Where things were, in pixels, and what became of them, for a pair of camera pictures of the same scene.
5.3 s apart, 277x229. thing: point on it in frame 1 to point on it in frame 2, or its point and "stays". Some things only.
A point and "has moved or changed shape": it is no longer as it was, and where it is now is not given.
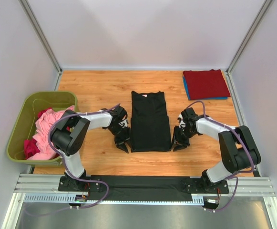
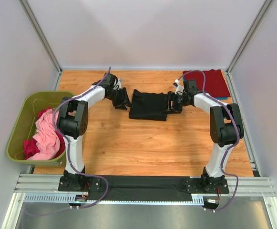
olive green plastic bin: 24,126 stays
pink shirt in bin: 43,123 stays
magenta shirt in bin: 31,146 stays
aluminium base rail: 45,189 stays
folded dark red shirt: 206,84 stays
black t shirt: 150,125 has moved or changed shape
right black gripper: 180,139 to 174,102
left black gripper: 121,139 to 118,96
